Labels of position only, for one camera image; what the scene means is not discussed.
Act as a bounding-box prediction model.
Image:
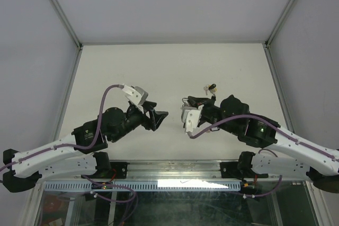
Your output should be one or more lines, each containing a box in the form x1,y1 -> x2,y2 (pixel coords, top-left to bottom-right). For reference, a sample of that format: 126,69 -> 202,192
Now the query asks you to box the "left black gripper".
111,101 -> 168,143

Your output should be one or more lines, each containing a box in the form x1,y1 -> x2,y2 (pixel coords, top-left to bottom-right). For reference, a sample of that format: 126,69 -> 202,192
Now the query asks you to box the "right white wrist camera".
181,105 -> 204,133

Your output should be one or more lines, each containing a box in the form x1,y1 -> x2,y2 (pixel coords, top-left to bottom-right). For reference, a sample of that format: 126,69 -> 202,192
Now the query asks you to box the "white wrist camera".
181,105 -> 204,133
121,84 -> 148,112

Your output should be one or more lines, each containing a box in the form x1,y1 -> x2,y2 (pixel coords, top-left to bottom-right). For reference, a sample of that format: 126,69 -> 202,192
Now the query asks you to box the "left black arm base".
91,161 -> 129,180

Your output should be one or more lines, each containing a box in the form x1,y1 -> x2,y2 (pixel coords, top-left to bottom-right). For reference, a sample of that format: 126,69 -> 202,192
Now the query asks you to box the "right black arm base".
219,161 -> 269,180

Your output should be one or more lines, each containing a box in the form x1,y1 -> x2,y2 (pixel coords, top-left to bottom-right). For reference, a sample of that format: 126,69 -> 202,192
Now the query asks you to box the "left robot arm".
1,101 -> 168,193

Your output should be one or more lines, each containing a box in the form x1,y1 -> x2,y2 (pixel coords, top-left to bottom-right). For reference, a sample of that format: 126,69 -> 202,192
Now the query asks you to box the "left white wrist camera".
121,84 -> 148,112

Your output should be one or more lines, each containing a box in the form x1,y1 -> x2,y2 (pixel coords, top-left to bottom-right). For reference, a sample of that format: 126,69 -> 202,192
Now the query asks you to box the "aluminium mounting rail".
33,158 -> 318,184

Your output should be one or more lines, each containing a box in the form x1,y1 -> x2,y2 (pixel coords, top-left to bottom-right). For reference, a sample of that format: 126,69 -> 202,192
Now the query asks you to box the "yellow black tag key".
203,84 -> 217,97

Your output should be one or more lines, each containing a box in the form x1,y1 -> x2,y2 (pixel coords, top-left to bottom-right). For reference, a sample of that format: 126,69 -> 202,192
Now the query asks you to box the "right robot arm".
181,95 -> 338,194

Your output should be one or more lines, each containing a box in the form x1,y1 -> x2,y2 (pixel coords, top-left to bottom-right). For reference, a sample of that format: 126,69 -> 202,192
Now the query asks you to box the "grey slotted cable duct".
44,179 -> 241,192

